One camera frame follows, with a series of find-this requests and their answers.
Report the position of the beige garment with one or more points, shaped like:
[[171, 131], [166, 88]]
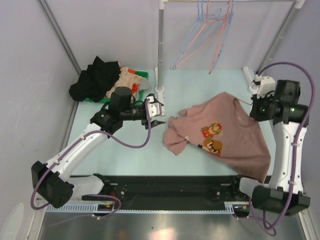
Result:
[[126, 79]]

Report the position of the orange garment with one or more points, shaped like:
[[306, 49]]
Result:
[[135, 86]]

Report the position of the grey garment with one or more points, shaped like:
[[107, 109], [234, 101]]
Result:
[[143, 86]]

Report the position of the blue hanger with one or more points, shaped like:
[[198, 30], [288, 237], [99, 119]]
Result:
[[222, 40], [209, 23]]

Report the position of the pink hanger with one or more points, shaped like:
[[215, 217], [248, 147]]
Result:
[[220, 45], [245, 102], [222, 35]]

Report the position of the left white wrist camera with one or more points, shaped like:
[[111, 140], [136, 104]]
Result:
[[152, 106]]

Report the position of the black garment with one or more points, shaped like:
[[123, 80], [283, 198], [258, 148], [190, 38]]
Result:
[[94, 82]]

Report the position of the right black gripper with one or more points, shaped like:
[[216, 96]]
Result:
[[254, 113]]

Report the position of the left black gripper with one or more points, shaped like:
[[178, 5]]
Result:
[[155, 123]]

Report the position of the blue hanger right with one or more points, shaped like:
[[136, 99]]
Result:
[[222, 40]]

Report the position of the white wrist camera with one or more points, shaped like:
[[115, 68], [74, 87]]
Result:
[[152, 106], [262, 86]]

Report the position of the pink t shirt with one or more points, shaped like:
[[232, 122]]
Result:
[[221, 127]]

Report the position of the green plastic bin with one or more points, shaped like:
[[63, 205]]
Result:
[[104, 100]]

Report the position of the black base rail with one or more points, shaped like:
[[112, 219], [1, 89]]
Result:
[[172, 193]]

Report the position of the white clothes rack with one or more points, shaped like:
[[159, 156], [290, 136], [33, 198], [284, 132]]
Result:
[[276, 42]]

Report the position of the white cable duct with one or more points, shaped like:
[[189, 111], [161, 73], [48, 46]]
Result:
[[96, 208]]

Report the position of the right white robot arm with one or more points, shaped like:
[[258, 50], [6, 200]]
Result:
[[277, 101]]

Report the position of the blue hanger left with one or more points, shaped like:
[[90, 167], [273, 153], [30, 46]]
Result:
[[209, 23]]

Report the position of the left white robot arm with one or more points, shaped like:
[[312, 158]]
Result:
[[52, 180]]

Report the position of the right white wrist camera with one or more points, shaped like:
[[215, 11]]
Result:
[[262, 86]]

